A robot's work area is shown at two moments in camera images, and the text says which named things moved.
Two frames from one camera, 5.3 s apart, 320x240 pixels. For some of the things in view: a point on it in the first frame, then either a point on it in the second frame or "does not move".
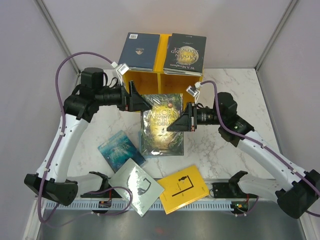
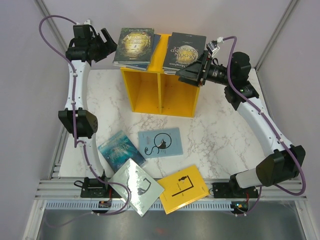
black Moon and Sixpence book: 185,55 does not move
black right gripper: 188,119 -> 193,73
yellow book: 182,188 does not move
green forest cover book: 156,139 -> 134,46
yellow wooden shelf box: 158,82 does not move
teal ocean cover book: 118,149 does not move
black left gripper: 133,101 -> 108,47
